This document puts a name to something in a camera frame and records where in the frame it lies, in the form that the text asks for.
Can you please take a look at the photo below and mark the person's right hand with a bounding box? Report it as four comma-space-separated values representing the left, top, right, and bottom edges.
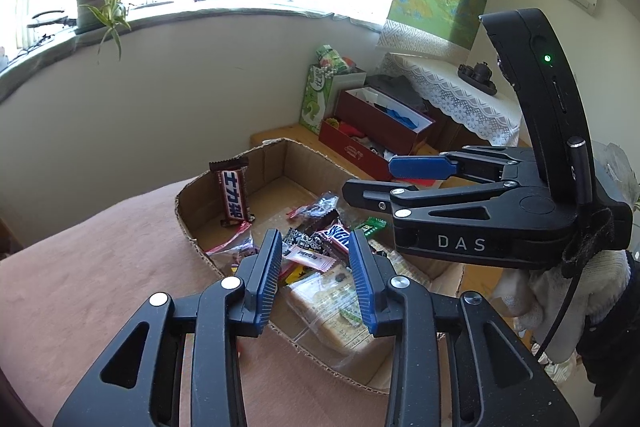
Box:
492, 252, 631, 363

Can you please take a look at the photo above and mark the clear plastic bag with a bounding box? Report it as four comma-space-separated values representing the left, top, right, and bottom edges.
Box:
595, 142, 640, 208

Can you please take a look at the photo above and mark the pink blanket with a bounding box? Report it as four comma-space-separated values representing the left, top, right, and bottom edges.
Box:
0, 179, 391, 427

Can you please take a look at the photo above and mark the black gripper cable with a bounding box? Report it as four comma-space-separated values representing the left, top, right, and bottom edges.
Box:
536, 267, 578, 360

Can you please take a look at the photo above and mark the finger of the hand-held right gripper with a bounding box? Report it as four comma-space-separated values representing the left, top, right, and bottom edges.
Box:
389, 146, 536, 182
342, 179, 521, 228

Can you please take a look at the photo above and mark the blue plastic bag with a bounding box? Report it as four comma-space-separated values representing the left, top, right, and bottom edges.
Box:
385, 107, 422, 131

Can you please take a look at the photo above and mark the green paper bag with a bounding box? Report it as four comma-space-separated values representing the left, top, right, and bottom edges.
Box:
300, 64, 367, 135

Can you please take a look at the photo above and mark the clear bag of red candies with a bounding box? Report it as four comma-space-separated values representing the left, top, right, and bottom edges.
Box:
206, 222, 256, 259

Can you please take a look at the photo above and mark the black patterned snack packet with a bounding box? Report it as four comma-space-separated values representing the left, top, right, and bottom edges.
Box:
282, 229, 321, 254

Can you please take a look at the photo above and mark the pink and white candy packet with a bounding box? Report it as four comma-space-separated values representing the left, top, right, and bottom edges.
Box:
284, 246, 337, 276

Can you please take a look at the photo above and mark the person's right forearm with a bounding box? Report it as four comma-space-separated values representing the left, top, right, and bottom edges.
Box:
575, 257, 640, 400

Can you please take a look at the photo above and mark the red printed cardboard box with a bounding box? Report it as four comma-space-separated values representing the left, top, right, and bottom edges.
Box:
319, 118, 401, 180

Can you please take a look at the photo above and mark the clear bag of dark snacks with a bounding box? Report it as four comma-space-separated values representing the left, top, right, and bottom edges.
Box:
287, 192, 340, 233

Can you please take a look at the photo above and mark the green snack packet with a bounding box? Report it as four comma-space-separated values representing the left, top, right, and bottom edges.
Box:
356, 217, 387, 236

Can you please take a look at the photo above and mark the dark brown chocolate bar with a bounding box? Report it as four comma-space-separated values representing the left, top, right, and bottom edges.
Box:
209, 157, 256, 228

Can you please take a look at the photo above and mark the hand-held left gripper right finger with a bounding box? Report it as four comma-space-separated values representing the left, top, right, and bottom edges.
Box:
348, 229, 576, 427

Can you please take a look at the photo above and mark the white lace tablecloth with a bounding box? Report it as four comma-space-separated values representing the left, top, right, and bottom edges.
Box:
377, 53, 523, 146

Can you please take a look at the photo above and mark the green snack bag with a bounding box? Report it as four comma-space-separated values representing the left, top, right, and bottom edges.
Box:
315, 44, 358, 75

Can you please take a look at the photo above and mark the black teapot on tray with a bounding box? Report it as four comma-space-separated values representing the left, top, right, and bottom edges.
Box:
457, 62, 498, 96

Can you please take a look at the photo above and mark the black metal tool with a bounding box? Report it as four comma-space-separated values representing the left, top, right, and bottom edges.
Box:
27, 9, 76, 30

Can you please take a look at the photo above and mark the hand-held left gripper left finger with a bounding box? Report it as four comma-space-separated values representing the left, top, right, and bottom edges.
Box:
52, 228, 283, 427

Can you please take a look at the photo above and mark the large clear-wrapped biscuit packet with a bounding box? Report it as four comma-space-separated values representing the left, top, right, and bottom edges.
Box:
287, 252, 432, 355

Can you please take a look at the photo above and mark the black strap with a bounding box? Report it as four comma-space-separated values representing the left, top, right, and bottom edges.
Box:
560, 207, 622, 279

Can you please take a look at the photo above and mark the brown cardboard box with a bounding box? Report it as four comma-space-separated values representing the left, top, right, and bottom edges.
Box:
174, 138, 466, 395

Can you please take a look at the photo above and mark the brown chocolate bar blue print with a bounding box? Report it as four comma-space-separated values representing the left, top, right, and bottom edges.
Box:
312, 223, 352, 256

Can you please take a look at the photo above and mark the yellow snack packet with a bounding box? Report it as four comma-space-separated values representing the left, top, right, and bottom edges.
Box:
279, 269, 321, 289

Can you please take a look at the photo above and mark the dark red cardboard box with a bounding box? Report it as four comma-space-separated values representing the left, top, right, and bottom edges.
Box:
334, 88, 435, 156

